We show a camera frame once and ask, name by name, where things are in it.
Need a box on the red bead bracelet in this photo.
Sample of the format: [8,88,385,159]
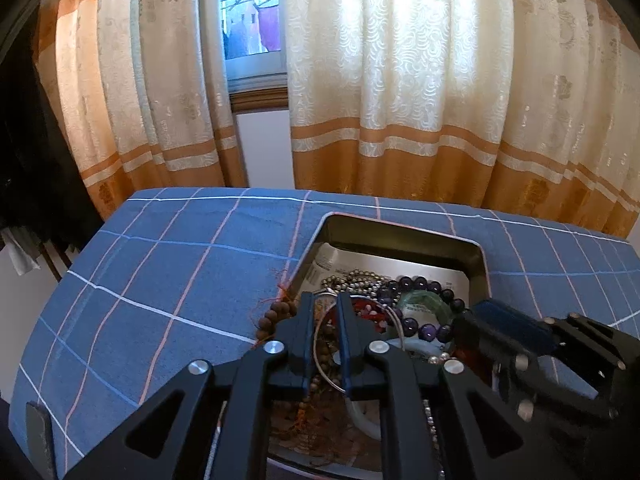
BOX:
[351,300,397,332]

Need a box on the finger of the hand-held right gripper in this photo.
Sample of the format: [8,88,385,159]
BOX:
[471,298,559,357]
[451,309,541,422]

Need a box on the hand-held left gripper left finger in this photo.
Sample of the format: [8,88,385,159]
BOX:
[65,293,318,480]

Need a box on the wooden window sill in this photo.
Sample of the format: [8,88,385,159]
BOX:
[228,87,291,114]

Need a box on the wooden rack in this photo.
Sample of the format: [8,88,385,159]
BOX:
[39,242,78,282]

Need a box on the pink tin box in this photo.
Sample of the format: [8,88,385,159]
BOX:
[264,212,497,480]

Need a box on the narrow cream orange curtain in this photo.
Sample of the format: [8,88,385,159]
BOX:
[34,0,249,222]

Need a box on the dark metallic bead necklace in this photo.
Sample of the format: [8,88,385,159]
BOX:
[319,269,392,307]

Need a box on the brown wooden bead necklace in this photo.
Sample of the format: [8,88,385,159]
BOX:
[255,267,353,433]

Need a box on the silver ball chain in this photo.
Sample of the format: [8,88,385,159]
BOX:
[421,399,447,480]

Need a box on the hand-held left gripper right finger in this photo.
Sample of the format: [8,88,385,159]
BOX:
[336,293,566,480]

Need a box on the window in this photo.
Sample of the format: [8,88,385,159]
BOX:
[218,0,289,92]

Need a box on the purple bead bracelet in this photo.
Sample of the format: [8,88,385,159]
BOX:
[381,274,469,345]

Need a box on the green jade bangle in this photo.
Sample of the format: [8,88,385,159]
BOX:
[396,290,457,322]

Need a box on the blue checked cloth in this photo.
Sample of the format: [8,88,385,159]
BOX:
[10,187,640,480]

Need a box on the white hanging cloth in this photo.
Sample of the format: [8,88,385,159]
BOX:
[0,227,42,277]

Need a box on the thin silver bangle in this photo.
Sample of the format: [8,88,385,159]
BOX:
[312,291,407,394]

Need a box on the wide cream orange curtain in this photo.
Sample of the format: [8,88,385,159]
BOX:
[284,0,640,241]

